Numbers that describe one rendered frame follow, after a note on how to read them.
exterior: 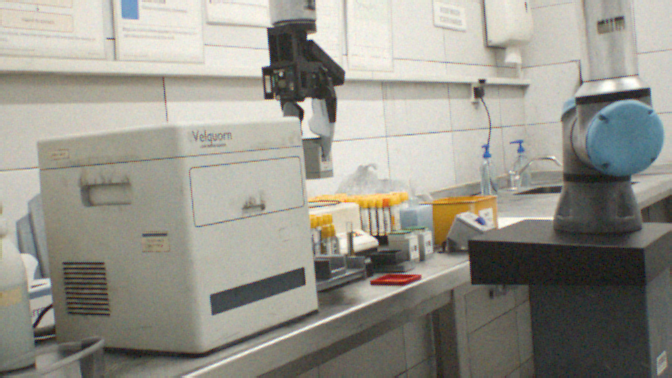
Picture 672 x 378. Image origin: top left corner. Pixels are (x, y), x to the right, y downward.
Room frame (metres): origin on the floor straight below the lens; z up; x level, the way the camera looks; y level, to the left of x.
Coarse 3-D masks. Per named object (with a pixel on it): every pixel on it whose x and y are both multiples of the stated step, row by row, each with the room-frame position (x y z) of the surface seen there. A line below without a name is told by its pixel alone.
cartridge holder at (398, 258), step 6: (378, 252) 1.72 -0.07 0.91; (384, 252) 1.73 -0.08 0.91; (390, 252) 1.73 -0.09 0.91; (396, 252) 1.68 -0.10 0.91; (402, 252) 1.70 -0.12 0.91; (372, 258) 1.70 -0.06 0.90; (378, 258) 1.69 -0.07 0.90; (384, 258) 1.68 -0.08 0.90; (390, 258) 1.68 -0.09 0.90; (396, 258) 1.68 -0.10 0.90; (402, 258) 1.70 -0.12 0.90; (372, 264) 1.70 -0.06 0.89; (378, 264) 1.69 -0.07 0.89; (384, 264) 1.69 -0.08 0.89; (390, 264) 1.68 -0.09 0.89; (396, 264) 1.67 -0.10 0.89; (402, 264) 1.67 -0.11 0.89; (408, 264) 1.68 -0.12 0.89; (414, 264) 1.70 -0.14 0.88; (378, 270) 1.69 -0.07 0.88; (384, 270) 1.68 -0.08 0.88; (390, 270) 1.68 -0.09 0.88; (396, 270) 1.67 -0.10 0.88; (402, 270) 1.66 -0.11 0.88
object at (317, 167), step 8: (304, 144) 1.42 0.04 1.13; (312, 144) 1.42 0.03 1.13; (320, 144) 1.42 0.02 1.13; (304, 152) 1.43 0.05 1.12; (312, 152) 1.42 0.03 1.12; (320, 152) 1.42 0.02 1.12; (304, 160) 1.43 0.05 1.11; (312, 160) 1.42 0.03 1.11; (320, 160) 1.41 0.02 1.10; (328, 160) 1.43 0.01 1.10; (312, 168) 1.42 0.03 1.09; (320, 168) 1.41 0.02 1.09; (328, 168) 1.43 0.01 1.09; (312, 176) 1.42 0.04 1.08; (320, 176) 1.41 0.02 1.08; (328, 176) 1.43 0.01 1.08
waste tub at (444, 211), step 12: (432, 204) 2.01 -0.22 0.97; (444, 204) 2.00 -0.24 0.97; (456, 204) 1.98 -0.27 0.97; (468, 204) 1.96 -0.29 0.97; (480, 204) 1.99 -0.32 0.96; (492, 204) 2.04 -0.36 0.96; (444, 216) 2.00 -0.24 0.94; (492, 216) 2.04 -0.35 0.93; (444, 228) 2.00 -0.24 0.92; (444, 240) 2.00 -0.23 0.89
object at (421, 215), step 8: (408, 208) 1.91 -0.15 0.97; (416, 208) 1.89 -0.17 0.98; (424, 208) 1.91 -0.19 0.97; (400, 216) 1.88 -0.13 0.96; (408, 216) 1.88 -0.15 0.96; (416, 216) 1.87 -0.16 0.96; (424, 216) 1.91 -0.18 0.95; (432, 216) 1.96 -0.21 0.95; (408, 224) 1.88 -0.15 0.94; (416, 224) 1.87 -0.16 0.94; (424, 224) 1.91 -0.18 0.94; (432, 224) 1.95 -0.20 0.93; (432, 232) 1.95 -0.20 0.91; (432, 240) 1.95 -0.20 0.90; (440, 248) 1.94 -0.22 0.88
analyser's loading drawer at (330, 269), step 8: (320, 256) 1.47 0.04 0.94; (328, 256) 1.46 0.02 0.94; (336, 256) 1.45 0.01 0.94; (344, 256) 1.44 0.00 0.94; (320, 264) 1.41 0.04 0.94; (328, 264) 1.40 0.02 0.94; (336, 264) 1.45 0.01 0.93; (344, 264) 1.44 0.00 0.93; (352, 264) 1.50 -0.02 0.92; (360, 264) 1.49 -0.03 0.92; (320, 272) 1.41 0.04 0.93; (328, 272) 1.40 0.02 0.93; (336, 272) 1.42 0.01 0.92; (344, 272) 1.44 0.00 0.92; (352, 272) 1.46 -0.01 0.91; (360, 272) 1.47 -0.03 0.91; (320, 280) 1.40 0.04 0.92; (328, 280) 1.39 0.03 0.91; (336, 280) 1.41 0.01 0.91; (344, 280) 1.44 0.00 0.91; (352, 280) 1.50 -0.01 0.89; (360, 280) 1.49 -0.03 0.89; (320, 288) 1.37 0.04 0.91
